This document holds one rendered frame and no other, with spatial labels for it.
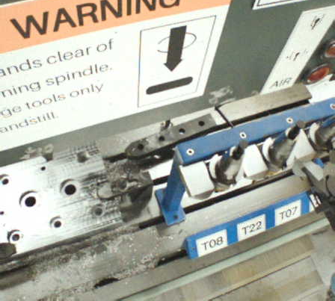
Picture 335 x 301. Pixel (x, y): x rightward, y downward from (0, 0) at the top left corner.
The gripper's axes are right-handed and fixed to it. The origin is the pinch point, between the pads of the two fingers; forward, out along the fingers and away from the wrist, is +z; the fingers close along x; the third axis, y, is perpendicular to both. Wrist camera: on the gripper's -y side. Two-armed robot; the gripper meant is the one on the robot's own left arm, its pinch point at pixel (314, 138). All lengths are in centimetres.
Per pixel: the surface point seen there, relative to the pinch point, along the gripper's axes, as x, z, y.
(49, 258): -60, 0, 29
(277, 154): -12.7, -2.0, -5.4
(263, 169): -15.2, -3.2, -2.6
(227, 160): -23.5, -1.1, -8.6
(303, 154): -6.0, -3.1, -2.6
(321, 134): -2.0, -1.2, -5.4
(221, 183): -24.1, -3.1, -3.4
